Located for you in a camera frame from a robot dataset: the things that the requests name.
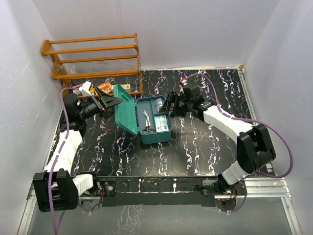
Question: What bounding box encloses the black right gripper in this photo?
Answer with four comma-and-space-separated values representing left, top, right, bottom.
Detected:
159, 92, 192, 118

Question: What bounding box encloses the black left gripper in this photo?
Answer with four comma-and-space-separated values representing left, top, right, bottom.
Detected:
79, 88, 124, 119

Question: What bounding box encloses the blue white card packet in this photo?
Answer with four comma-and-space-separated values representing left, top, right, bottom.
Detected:
154, 115, 169, 132

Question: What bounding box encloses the teal medicine kit box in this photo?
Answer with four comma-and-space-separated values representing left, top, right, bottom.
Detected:
114, 93, 171, 144

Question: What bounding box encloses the dark blue divided tray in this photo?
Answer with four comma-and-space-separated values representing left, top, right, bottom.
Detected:
136, 95, 172, 136

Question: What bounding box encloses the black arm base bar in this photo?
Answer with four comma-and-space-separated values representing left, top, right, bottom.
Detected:
73, 175, 247, 209

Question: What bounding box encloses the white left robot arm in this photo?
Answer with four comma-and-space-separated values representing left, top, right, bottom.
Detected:
33, 88, 123, 212

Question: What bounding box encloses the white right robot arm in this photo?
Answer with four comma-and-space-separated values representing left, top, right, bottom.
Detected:
159, 83, 276, 194

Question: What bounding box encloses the cream medicine box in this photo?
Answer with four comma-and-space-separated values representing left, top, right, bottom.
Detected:
112, 84, 131, 94

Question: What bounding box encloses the red white medicine box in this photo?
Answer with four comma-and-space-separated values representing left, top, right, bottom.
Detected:
73, 87, 82, 94

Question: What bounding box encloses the orange spiral notebook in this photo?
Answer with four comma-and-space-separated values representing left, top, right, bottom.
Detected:
97, 82, 113, 94

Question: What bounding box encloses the wooden shelf rack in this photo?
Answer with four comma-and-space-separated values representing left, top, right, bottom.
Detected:
41, 33, 143, 95

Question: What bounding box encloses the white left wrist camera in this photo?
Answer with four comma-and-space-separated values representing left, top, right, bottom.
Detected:
79, 81, 92, 97

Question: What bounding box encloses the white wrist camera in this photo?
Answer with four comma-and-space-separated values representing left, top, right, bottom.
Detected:
79, 81, 92, 97
179, 78, 188, 93

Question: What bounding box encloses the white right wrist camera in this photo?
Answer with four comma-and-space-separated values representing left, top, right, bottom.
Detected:
179, 78, 188, 93

